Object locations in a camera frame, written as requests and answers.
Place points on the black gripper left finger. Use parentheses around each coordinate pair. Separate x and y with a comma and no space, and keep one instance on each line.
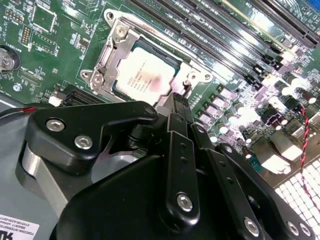
(67,135)

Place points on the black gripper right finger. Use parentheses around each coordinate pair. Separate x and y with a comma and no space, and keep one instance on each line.
(223,172)

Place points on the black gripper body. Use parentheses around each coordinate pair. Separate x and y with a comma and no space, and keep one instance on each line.
(112,200)

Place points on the silver CPU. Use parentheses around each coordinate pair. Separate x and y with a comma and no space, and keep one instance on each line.
(145,72)

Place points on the metal socket cover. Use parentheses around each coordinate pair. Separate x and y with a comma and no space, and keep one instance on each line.
(182,75)

